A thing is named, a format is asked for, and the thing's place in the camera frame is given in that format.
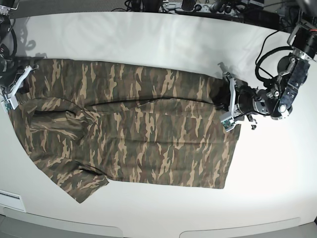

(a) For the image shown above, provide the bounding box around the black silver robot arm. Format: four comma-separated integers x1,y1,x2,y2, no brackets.
211,0,317,125
0,0,22,89

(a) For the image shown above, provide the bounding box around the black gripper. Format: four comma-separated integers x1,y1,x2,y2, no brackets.
212,79,259,117

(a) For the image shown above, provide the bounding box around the background cables and equipment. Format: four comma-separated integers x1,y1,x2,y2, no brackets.
111,0,298,28

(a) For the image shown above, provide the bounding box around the white label plate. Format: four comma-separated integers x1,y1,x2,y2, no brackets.
0,190,26,213

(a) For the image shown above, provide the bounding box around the camouflage T-shirt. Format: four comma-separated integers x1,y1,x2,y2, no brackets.
9,58,241,203

